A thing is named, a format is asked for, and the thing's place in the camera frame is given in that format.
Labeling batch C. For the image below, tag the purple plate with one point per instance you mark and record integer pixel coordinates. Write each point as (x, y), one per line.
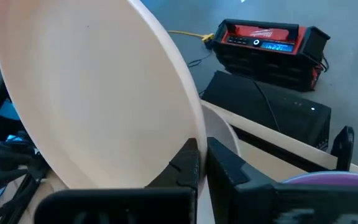
(331, 179)

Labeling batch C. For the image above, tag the red black jobsite radio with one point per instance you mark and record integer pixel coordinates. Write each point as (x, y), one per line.
(259, 59)

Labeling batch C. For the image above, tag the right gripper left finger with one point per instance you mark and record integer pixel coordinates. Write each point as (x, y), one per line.
(172, 202)

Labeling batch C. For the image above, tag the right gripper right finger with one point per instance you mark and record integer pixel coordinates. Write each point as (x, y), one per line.
(244, 202)

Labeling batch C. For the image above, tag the black box with indicator lights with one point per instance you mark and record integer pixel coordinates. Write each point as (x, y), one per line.
(259, 105)

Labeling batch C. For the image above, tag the black rounded bracket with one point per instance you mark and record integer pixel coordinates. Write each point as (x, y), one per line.
(342, 146)

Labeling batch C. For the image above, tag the peach plate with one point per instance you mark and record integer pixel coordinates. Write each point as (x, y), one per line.
(98, 93)

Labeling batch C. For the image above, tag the white plate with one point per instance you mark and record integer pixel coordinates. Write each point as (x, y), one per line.
(219, 130)

